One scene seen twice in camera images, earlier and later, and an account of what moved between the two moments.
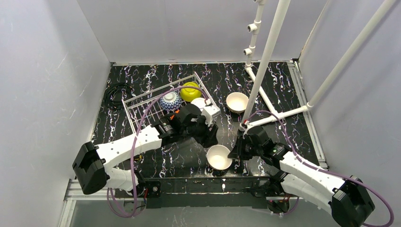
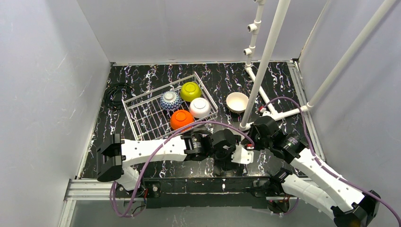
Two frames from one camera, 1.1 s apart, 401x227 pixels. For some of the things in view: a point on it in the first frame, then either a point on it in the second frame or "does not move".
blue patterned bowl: x=171 y=101 does not move
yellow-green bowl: x=187 y=94 does not move
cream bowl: x=237 y=102 does not move
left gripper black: x=202 y=132 -> x=226 y=153
